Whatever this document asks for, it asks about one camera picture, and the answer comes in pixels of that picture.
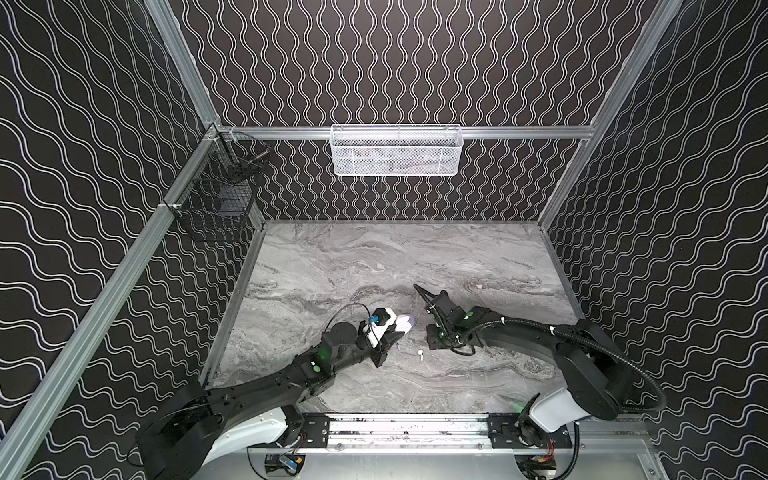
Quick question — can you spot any purple earbud charging case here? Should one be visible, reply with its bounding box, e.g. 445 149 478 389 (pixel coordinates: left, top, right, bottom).
395 315 416 334

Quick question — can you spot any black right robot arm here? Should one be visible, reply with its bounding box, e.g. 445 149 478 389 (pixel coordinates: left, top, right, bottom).
413 284 667 447

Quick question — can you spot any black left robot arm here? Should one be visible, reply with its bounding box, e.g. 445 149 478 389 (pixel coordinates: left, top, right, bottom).
135 309 415 479

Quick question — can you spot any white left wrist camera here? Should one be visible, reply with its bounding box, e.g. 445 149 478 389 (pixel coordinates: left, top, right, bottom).
363 307 397 348

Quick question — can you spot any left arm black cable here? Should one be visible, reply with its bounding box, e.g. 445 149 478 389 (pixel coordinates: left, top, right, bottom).
323 302 373 334

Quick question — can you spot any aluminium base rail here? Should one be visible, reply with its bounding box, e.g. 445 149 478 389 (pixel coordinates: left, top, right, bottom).
161 411 661 457

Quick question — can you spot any white wire mesh basket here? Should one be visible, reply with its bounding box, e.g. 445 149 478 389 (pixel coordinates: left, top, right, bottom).
329 124 464 177

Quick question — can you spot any black wire basket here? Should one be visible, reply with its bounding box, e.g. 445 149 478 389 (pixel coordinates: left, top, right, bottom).
171 130 272 244

